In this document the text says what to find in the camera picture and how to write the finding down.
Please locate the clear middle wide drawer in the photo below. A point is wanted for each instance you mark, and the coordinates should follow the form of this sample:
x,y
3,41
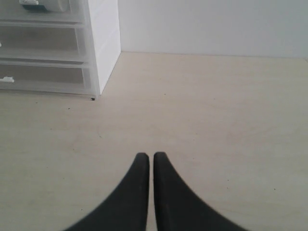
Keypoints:
x,y
42,43

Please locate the white plastic drawer cabinet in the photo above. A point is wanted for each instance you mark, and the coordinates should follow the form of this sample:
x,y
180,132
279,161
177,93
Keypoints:
x,y
101,33

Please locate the white teal labelled bottle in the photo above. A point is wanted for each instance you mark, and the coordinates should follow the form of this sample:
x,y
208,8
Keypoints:
x,y
57,6

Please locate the clear wide drawer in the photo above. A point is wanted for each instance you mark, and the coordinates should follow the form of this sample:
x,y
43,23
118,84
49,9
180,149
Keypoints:
x,y
62,79
42,43

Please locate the clear bottom wide drawer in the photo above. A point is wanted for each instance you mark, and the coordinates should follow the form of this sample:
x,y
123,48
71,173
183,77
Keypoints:
x,y
62,79

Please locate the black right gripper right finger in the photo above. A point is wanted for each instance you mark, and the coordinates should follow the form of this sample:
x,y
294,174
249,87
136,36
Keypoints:
x,y
178,208

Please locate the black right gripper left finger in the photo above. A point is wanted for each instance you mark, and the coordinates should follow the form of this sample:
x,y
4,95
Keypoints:
x,y
126,208

